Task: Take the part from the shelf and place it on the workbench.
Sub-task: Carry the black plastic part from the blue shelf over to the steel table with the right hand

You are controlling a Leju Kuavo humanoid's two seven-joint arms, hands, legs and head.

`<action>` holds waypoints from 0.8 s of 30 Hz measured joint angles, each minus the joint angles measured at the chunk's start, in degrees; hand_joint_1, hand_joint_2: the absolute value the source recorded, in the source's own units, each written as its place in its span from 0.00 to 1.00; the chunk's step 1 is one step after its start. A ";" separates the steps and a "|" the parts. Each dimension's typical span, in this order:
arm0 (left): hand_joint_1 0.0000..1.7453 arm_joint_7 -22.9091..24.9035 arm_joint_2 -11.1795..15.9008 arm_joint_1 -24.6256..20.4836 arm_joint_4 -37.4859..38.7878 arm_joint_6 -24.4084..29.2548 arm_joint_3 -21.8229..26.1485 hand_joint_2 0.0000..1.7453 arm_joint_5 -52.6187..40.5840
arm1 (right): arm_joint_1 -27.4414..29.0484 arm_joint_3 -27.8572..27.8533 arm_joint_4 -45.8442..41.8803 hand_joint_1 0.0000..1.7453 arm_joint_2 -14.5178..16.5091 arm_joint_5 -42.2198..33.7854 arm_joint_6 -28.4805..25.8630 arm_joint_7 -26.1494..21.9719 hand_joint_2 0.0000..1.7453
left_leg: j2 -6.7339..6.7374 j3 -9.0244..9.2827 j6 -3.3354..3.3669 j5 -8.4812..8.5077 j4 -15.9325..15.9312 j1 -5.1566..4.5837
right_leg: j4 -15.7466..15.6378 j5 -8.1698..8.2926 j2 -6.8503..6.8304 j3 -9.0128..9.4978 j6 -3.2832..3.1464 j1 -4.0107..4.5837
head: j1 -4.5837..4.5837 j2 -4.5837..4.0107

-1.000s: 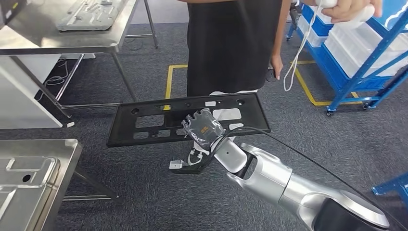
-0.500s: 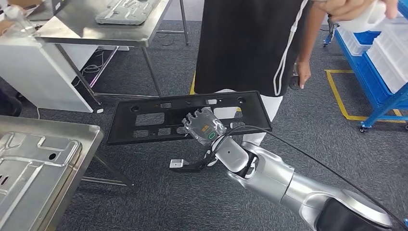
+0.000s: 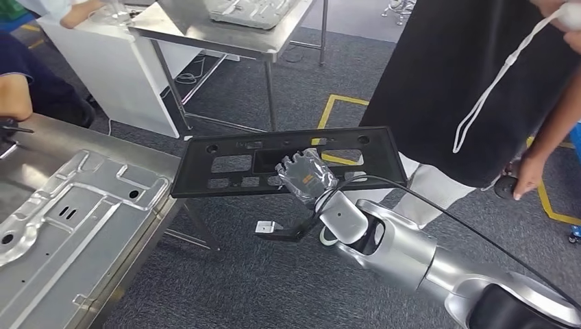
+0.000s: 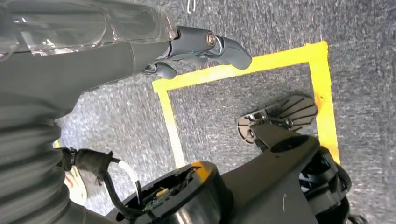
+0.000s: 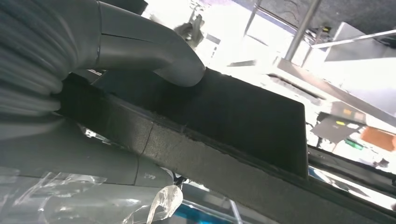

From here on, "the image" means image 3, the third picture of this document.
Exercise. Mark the person's hand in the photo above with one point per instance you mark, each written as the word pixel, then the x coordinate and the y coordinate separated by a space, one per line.
pixel 531 172
pixel 574 41

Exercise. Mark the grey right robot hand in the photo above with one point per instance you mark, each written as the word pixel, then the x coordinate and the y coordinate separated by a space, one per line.
pixel 306 177

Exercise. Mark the black plastic plate holder part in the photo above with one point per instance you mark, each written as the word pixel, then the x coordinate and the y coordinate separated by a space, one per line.
pixel 195 177

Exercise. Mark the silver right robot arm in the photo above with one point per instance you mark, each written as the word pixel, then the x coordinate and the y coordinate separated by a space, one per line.
pixel 399 254

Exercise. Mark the person's forearm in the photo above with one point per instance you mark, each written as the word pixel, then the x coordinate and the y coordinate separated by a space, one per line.
pixel 558 127

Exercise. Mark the person's left forearm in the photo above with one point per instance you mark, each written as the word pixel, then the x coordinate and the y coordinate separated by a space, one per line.
pixel 13 97

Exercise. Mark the steel workbench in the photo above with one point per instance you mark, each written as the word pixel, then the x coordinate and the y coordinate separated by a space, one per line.
pixel 54 136

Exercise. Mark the yellow floor tape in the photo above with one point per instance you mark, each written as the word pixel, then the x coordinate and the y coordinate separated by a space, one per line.
pixel 544 202
pixel 327 111

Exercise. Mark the person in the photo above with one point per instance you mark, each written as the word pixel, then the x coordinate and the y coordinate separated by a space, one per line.
pixel 77 13
pixel 54 81
pixel 431 68

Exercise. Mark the stamped aluminium panel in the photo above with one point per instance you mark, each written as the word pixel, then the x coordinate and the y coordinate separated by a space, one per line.
pixel 90 227
pixel 254 13

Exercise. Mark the steel table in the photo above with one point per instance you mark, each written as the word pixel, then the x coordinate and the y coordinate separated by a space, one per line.
pixel 204 32

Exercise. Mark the silver chair base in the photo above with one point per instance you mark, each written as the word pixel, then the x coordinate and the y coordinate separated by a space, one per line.
pixel 399 9

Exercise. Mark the white desk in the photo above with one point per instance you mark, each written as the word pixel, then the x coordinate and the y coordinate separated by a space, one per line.
pixel 113 77

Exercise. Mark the clear plastic object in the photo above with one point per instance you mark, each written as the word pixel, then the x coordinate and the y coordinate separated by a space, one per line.
pixel 111 13

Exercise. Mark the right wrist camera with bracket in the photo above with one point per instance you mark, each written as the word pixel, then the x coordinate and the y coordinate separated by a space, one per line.
pixel 264 227

